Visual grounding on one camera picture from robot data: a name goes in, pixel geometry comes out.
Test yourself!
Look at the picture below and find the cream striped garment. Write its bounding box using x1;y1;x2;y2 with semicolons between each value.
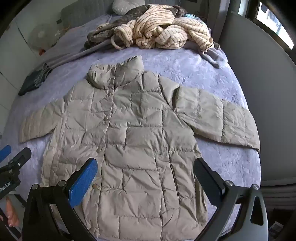
110;4;214;52

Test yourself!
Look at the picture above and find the grey fringed scarf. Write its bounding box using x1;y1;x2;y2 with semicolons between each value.
35;40;228;84

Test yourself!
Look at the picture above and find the beige puffer jacket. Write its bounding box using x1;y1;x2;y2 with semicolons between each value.
19;55;261;241

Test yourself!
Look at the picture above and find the lavender blanket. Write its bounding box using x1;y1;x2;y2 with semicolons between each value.
0;14;262;241

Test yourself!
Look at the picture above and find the white pillow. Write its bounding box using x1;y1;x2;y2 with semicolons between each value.
112;0;148;15

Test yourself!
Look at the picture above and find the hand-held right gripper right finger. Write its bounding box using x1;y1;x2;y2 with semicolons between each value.
193;158;269;241

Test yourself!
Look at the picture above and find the window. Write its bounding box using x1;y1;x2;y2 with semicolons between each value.
245;0;296;50

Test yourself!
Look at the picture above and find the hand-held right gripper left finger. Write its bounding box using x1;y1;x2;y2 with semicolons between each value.
22;158;100;241

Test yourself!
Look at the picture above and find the grey headboard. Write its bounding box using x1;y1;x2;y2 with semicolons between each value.
60;0;116;28

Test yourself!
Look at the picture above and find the dark green folded cloth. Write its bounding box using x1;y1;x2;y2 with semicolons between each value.
18;70;48;96

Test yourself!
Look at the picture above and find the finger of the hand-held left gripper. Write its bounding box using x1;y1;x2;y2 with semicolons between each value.
0;147;32;173
0;145;12;163

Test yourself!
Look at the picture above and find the person's left hand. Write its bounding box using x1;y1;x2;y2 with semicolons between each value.
0;195;20;227

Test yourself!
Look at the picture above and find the brown fuzzy garment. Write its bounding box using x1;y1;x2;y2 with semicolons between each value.
84;6;188;49

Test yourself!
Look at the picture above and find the white fan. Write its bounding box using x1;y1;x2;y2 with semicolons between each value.
30;23;58;50

